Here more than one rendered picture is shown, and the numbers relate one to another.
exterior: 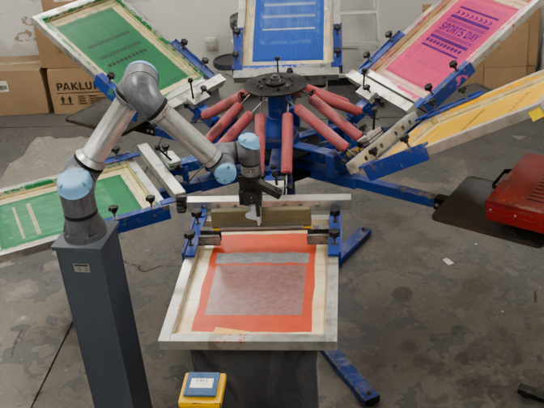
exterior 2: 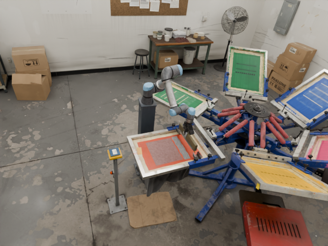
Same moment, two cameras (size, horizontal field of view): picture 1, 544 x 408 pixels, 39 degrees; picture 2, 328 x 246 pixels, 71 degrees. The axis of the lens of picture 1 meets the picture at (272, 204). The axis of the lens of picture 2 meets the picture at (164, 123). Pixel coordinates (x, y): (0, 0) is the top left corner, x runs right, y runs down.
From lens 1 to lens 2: 186 cm
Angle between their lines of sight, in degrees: 47
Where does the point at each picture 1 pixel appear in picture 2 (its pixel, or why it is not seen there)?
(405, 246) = (289, 207)
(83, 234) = (142, 100)
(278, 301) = (160, 157)
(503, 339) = not seen: outside the picture
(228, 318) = (146, 148)
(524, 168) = (283, 213)
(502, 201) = (247, 207)
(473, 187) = (273, 200)
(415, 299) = not seen: hidden behind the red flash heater
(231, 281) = (164, 143)
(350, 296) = not seen: hidden behind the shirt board
